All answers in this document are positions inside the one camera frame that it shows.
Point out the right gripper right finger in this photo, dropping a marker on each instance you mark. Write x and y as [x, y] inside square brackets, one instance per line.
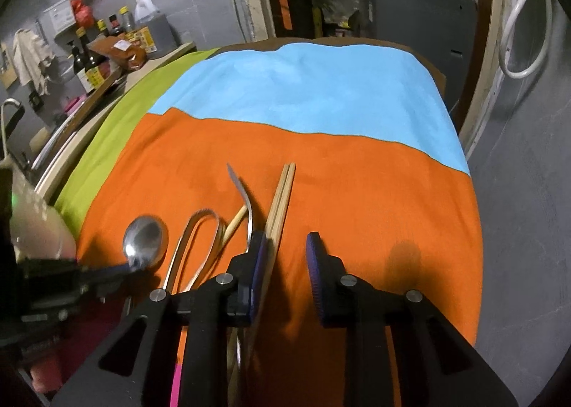
[399, 349]

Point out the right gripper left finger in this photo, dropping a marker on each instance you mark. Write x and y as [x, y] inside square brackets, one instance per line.
[135, 364]

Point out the steel spoon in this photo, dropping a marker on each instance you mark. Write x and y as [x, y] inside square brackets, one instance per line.
[144, 246]

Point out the wooden stick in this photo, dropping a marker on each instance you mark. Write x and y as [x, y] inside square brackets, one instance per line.
[233, 225]

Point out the steel fork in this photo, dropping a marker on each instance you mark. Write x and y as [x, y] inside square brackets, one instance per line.
[246, 201]

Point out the light wooden chopstick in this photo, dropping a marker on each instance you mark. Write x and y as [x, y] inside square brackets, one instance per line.
[249, 335]

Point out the dark wine bottle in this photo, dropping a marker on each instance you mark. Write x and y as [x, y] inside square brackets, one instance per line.
[79, 69]

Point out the soy sauce bottle yellow label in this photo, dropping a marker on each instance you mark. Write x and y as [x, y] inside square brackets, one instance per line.
[92, 70]

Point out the colourful striped table cloth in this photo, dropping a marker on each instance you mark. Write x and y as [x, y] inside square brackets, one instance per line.
[352, 141]

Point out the large oil jug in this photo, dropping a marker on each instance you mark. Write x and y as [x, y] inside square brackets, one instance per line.
[156, 36]

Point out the grey cabinet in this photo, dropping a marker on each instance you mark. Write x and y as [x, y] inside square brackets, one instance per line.
[442, 31]

